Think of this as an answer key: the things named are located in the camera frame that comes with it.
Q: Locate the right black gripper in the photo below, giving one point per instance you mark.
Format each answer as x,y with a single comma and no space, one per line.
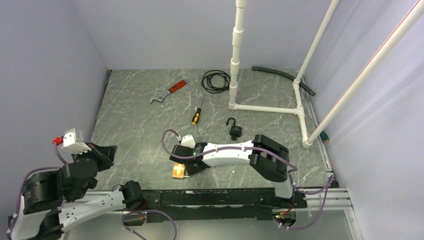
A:
191,171

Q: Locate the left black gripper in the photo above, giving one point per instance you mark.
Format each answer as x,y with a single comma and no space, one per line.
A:
105,154

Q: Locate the brass padlock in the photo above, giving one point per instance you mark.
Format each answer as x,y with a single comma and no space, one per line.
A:
179,171

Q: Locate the black padlock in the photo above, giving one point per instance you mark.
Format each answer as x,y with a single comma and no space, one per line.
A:
235,131

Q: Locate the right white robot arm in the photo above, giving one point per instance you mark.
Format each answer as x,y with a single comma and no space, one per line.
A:
266,156

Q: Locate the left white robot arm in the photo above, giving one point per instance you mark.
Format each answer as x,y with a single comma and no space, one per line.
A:
40,214

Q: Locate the yellow black screwdriver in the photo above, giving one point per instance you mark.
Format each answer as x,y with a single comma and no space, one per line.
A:
196,116

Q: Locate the green orange screwdriver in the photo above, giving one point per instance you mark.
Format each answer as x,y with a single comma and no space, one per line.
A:
324,137

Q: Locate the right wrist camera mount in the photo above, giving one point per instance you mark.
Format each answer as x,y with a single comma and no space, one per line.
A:
188,141

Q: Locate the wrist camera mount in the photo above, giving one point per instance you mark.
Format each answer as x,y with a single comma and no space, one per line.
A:
72,141
188,141

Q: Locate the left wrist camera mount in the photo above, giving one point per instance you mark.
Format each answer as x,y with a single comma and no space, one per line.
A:
72,141

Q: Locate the red handled adjustable wrench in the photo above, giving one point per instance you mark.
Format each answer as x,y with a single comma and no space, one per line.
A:
172,89

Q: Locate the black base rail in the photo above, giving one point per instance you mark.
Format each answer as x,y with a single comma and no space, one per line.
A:
212,204

